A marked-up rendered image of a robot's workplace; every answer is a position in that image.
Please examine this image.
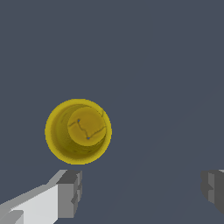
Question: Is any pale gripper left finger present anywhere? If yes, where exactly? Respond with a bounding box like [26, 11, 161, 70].
[0, 169, 83, 224]

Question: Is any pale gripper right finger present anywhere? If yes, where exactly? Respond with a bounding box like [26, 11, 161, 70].
[199, 169, 224, 216]

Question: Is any yellow cup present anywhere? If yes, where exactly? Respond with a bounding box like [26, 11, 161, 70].
[44, 98, 113, 166]

